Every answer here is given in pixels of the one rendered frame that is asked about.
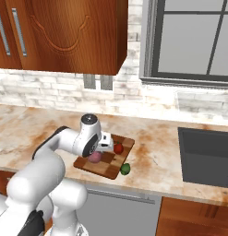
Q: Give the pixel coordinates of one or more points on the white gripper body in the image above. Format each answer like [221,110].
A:
[105,148]

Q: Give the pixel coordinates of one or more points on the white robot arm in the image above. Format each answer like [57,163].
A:
[41,172]

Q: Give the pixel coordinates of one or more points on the red tomato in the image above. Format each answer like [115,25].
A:
[118,149]

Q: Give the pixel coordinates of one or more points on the purple onion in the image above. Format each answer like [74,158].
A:
[95,157]

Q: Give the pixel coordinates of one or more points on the wooden checkered cutting board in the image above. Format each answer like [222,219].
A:
[106,166]

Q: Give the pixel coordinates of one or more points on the grey dishwasher front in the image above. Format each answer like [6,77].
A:
[118,218]

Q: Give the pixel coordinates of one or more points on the dark grey sink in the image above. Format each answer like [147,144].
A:
[207,156]

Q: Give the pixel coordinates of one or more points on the wooden base cupboard front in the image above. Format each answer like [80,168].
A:
[2,181]
[195,218]

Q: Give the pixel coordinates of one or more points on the grey framed window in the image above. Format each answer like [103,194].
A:
[189,40]

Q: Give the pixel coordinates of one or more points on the grey wall socket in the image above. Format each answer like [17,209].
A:
[106,82]
[89,81]

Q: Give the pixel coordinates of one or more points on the wooden wall cupboard door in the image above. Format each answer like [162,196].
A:
[72,33]
[0,58]

